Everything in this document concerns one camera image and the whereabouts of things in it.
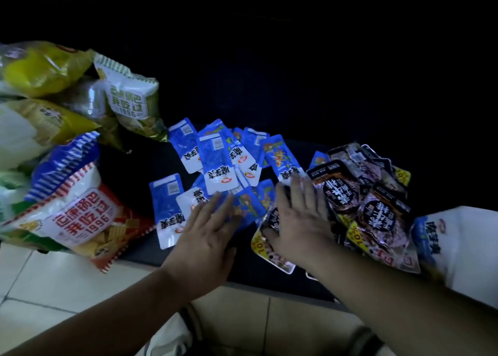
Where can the green and white snack bag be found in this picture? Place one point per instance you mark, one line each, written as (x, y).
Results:
(130, 97)

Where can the red striped snack bag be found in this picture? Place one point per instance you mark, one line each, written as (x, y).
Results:
(85, 223)

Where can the person's right hand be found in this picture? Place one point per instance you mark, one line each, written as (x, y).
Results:
(301, 235)

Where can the person's white trousers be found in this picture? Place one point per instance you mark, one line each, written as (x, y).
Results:
(167, 338)

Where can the person's right thumb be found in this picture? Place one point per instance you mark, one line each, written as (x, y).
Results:
(270, 237)

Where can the person's left forearm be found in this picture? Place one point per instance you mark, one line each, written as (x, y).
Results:
(109, 320)

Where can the blue striped snack bag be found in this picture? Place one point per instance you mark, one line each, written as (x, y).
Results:
(62, 165)

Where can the person's left little finger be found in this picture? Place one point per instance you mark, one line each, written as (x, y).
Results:
(192, 213)

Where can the person's left thumb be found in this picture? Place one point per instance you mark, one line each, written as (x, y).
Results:
(230, 260)

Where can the person's right middle finger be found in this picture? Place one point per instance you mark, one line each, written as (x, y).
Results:
(297, 194)

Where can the shiny green snack bag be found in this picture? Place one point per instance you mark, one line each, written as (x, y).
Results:
(87, 99)

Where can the large white and blue bag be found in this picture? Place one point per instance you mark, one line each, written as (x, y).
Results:
(463, 246)

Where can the yellow and white snack bag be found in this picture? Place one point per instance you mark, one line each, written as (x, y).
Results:
(35, 128)

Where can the person's left hand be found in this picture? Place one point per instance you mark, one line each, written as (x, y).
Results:
(198, 258)

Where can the pale green snack bag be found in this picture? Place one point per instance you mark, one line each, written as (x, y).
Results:
(11, 192)

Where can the person's left middle finger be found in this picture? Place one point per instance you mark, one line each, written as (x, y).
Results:
(221, 211)

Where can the person's right little finger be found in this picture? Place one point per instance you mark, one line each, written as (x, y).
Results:
(322, 206)

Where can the pile of small black packets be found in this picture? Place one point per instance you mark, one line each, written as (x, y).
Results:
(373, 215)

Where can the person's right forearm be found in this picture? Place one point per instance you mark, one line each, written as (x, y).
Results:
(397, 309)

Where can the pile of small blue packets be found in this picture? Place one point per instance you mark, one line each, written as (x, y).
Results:
(216, 161)

